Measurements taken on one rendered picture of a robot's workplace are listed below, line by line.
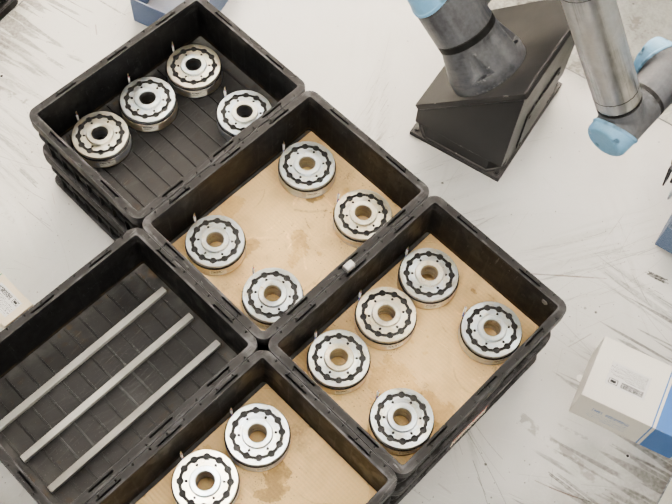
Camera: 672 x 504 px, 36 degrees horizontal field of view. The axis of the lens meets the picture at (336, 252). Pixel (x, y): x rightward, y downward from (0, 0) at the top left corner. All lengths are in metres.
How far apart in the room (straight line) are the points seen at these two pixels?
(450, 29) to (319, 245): 0.44
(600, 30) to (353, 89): 0.70
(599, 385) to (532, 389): 0.13
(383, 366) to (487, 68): 0.57
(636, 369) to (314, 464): 0.58
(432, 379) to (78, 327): 0.59
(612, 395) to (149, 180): 0.89
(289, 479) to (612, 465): 0.57
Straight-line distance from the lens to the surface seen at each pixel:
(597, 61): 1.63
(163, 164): 1.89
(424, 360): 1.72
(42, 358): 1.76
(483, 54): 1.87
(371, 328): 1.70
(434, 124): 2.02
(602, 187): 2.10
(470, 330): 1.72
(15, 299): 1.89
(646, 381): 1.84
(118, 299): 1.77
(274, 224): 1.81
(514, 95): 1.83
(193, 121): 1.94
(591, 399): 1.80
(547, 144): 2.12
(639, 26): 3.33
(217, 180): 1.78
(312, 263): 1.78
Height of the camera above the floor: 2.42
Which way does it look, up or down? 63 degrees down
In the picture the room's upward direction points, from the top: 5 degrees clockwise
